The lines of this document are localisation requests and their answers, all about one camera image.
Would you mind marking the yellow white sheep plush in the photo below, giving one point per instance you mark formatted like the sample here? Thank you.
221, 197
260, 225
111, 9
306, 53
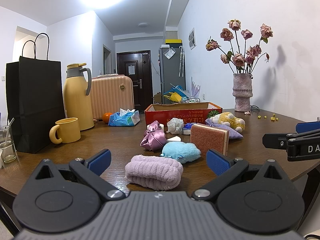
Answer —
228, 119

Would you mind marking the light blue plush toy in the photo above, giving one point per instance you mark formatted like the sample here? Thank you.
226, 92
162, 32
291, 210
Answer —
181, 151

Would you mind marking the pink textured vase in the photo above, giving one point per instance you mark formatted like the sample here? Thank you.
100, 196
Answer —
242, 91

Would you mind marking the lavender drawstring bag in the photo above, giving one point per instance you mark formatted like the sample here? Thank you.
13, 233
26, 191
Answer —
233, 134

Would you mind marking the white round sponge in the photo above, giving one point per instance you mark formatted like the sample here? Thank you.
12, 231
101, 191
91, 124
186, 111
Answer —
161, 126

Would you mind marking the blue yellow bag pile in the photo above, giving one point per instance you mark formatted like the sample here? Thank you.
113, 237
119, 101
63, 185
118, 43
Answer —
177, 94

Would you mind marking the metal wire cart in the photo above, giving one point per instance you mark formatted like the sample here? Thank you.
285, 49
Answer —
191, 99

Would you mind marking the blue pocket tissue pack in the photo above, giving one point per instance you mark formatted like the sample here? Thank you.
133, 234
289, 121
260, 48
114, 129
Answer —
187, 128

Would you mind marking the white wedge sponge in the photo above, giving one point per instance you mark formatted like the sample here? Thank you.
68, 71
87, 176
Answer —
175, 138

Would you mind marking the grey refrigerator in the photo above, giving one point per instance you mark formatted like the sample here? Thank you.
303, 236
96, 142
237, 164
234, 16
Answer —
172, 70

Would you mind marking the wall picture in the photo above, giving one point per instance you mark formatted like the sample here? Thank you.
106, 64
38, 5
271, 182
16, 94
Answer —
192, 39

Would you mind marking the orange fruit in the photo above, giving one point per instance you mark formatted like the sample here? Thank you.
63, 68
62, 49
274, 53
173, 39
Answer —
106, 117

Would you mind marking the black paper bag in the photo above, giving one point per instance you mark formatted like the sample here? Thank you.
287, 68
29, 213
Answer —
34, 101

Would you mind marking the purple feather decoration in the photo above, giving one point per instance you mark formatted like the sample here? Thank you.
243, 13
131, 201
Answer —
195, 89

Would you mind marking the lilac towel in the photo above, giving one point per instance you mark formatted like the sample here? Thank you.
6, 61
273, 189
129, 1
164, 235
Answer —
157, 173

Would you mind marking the yellow mug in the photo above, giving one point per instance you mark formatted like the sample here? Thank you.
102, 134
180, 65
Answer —
65, 131

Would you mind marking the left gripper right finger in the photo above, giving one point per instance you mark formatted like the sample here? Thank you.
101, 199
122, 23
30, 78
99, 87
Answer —
227, 172

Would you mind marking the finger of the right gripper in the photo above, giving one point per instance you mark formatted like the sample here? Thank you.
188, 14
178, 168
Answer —
307, 126
283, 140

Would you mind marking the blue tissue packet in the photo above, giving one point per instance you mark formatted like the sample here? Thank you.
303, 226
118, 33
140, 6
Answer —
124, 118

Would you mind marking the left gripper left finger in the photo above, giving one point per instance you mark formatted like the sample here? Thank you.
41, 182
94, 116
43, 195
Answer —
88, 173

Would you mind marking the yellow crumbs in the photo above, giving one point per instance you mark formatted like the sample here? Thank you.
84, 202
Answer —
273, 117

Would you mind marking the red orange cardboard box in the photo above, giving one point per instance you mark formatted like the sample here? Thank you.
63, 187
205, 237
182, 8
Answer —
189, 112

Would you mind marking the pink satin pouch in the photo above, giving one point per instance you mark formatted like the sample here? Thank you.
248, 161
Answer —
154, 137

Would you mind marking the pink ribbed suitcase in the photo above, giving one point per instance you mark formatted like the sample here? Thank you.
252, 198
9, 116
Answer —
111, 92

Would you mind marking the dried pink roses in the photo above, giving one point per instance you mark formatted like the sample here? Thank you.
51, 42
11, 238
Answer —
241, 58

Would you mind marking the dark brown door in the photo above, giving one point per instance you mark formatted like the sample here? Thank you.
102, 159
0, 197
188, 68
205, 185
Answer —
137, 66

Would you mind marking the small cardboard box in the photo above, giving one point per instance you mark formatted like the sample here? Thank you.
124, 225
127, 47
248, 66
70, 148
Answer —
157, 98

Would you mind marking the yellow box on fridge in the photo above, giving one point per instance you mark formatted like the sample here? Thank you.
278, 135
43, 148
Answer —
173, 41

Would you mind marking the yellow thermos jug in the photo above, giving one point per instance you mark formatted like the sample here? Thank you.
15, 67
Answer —
76, 95

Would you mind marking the glass cup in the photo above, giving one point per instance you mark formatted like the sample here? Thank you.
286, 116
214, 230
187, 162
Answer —
8, 150

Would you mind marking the black glasses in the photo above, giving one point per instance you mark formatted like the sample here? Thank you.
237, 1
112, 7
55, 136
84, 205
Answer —
255, 108

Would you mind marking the white mesh bath pouf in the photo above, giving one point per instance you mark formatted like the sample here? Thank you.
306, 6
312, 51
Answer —
175, 126

